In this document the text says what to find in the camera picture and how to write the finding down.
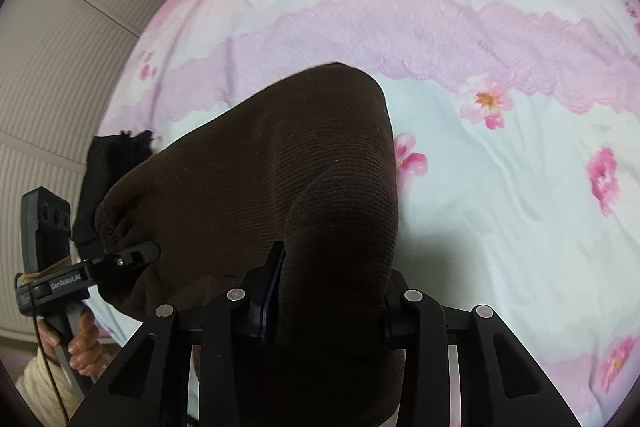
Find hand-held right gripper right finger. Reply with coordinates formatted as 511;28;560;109
382;269;583;427

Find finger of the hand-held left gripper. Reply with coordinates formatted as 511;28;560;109
92;242;162;288

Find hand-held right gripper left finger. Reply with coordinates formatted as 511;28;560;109
80;241;288;427

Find dark brown pants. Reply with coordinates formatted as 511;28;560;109
94;62;407;427

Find person's left forearm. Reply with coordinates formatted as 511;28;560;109
15;352;96;427

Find person's left hand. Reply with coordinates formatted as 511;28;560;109
39;307;106;378

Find folded black clothes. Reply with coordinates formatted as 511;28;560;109
71;129;156;253

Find pink floral blanket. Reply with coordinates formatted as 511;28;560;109
95;0;640;427

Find white louvered wardrobe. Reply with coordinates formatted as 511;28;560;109
0;0;201;343

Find thin black cable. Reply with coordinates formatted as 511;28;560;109
15;272;71;425

